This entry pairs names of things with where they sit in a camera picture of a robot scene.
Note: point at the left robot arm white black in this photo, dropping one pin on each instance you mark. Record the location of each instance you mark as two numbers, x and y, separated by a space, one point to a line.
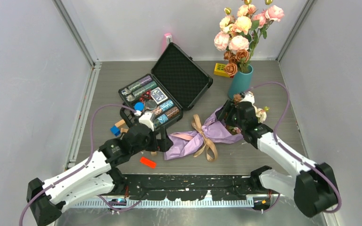
96 175

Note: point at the purple flower bouquet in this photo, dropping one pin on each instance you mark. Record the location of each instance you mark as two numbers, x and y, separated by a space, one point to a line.
184 143

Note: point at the pink rose bouquet in vase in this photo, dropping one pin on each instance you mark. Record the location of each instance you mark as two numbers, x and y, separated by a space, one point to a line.
239 34

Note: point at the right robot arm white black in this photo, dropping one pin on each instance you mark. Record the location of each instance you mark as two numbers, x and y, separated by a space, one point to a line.
311 186

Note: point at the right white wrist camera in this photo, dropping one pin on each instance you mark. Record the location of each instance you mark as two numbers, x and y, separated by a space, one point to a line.
247 97

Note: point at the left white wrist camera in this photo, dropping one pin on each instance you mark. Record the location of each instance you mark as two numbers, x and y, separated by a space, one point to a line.
147 118

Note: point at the pink white bottle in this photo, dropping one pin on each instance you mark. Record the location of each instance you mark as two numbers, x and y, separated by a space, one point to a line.
168 39

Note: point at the blue round chip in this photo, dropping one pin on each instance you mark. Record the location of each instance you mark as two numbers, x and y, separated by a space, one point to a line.
139 106

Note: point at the orange rectangular block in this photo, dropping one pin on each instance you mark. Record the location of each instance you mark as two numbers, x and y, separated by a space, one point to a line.
147 162

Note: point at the black open poker case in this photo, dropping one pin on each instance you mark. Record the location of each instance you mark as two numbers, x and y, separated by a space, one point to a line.
179 77

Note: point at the yellow perforated block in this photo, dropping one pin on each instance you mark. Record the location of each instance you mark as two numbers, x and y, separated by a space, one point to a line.
219 70

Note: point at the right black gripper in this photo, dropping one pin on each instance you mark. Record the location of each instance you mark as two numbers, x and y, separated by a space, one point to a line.
229 107

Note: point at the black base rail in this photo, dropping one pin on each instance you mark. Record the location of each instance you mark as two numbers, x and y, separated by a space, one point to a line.
187 187

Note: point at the wooden arch block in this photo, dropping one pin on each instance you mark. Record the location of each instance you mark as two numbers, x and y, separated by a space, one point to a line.
121 126

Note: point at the playing card deck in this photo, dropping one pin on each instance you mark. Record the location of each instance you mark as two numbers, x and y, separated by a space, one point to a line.
158 95

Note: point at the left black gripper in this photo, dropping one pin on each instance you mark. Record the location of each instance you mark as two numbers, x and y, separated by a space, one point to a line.
162 144

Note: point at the teal vase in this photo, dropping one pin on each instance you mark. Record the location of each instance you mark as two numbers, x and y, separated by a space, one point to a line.
240 82

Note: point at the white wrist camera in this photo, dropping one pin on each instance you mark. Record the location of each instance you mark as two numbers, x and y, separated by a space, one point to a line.
147 118
247 97

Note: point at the tan ribbon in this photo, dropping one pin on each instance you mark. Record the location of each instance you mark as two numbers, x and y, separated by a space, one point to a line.
208 147

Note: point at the blue cube block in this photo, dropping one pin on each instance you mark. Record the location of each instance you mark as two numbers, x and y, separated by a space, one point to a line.
115 131

